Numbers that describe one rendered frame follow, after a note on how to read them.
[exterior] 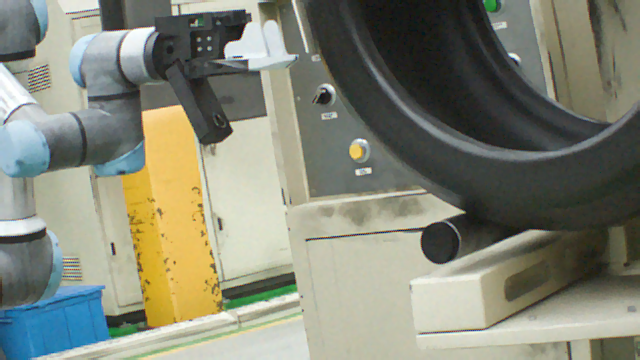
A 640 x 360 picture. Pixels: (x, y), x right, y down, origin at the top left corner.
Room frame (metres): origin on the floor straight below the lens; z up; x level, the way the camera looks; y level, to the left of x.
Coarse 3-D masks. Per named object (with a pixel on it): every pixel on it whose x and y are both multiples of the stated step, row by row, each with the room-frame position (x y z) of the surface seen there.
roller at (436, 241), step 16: (432, 224) 1.37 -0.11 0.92; (448, 224) 1.36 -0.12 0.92; (464, 224) 1.38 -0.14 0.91; (480, 224) 1.40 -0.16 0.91; (496, 224) 1.42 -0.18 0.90; (432, 240) 1.37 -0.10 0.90; (448, 240) 1.35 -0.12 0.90; (464, 240) 1.36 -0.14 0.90; (480, 240) 1.39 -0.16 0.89; (496, 240) 1.43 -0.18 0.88; (432, 256) 1.37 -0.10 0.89; (448, 256) 1.36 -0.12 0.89; (464, 256) 1.38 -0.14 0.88
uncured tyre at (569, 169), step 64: (320, 0) 1.42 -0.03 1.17; (384, 0) 1.59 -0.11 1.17; (448, 0) 1.63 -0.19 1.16; (384, 64) 1.40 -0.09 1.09; (448, 64) 1.62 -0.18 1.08; (512, 64) 1.62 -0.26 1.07; (384, 128) 1.39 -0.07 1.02; (448, 128) 1.36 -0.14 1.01; (512, 128) 1.59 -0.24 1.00; (576, 128) 1.55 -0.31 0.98; (448, 192) 1.37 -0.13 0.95; (512, 192) 1.31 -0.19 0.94; (576, 192) 1.26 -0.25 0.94
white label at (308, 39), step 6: (294, 0) 1.44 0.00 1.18; (294, 6) 1.44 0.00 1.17; (300, 6) 1.45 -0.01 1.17; (300, 12) 1.45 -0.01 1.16; (300, 18) 1.44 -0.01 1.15; (306, 18) 1.47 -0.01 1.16; (300, 24) 1.43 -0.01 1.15; (306, 24) 1.46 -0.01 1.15; (306, 30) 1.45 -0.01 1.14; (306, 36) 1.44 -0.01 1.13; (312, 36) 1.47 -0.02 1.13; (306, 42) 1.43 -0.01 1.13; (312, 42) 1.46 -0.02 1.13; (306, 48) 1.43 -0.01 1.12; (312, 48) 1.45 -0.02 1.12
